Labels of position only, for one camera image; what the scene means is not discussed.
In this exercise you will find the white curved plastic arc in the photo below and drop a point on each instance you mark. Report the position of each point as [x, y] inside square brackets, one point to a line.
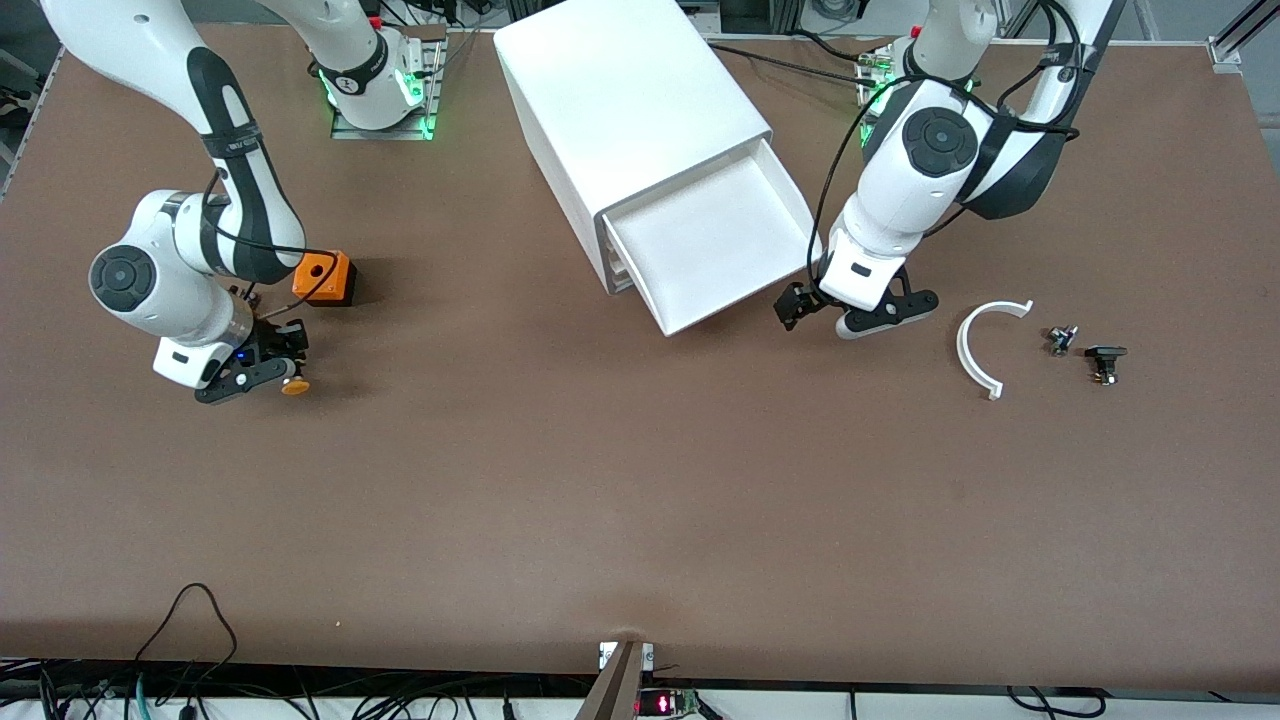
[962, 350]

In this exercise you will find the circuit board with red light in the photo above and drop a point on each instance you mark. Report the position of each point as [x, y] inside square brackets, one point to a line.
[662, 703]

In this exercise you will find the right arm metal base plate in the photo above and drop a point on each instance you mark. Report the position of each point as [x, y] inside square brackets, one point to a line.
[360, 133]

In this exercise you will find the white drawer holding red button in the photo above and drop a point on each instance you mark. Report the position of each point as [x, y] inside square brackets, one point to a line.
[618, 250]

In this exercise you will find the yellow mushroom push button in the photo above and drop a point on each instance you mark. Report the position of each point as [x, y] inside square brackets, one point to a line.
[295, 386]

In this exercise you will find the white drawer holding yellow button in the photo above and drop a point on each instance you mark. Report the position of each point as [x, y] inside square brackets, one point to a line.
[710, 250]

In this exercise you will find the orange button enclosure box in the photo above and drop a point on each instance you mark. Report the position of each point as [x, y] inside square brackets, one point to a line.
[335, 275]

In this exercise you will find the white drawer cabinet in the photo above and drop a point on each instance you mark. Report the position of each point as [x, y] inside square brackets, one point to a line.
[620, 90]

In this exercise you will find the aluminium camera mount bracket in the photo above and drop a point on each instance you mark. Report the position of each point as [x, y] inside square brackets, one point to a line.
[615, 690]

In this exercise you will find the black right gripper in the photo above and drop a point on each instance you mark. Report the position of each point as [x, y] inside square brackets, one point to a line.
[272, 342]

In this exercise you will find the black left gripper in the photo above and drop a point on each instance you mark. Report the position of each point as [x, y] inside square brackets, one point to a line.
[797, 299]

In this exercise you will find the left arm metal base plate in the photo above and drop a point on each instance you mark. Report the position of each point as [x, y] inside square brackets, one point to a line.
[864, 100]

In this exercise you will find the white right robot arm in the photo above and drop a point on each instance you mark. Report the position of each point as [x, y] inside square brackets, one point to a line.
[150, 280]

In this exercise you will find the aluminium frame profile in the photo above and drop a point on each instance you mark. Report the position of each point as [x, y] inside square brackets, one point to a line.
[1225, 50]

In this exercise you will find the small metal fitting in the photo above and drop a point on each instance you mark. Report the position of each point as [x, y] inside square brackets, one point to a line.
[1061, 340]

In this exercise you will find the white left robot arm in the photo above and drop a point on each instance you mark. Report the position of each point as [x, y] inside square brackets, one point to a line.
[920, 190]

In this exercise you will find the white drawer holding green button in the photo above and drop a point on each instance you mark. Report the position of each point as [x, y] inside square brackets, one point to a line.
[620, 268]

